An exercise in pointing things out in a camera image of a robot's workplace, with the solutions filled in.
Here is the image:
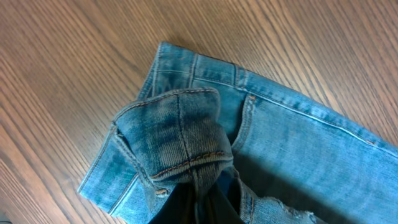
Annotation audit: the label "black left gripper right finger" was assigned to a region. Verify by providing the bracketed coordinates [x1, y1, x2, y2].
[198, 184, 243, 224]

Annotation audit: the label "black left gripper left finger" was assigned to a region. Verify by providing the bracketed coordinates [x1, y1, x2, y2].
[149, 184, 195, 224]

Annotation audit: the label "light blue denim jeans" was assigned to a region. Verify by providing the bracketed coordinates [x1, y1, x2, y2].
[78, 42, 397, 223]

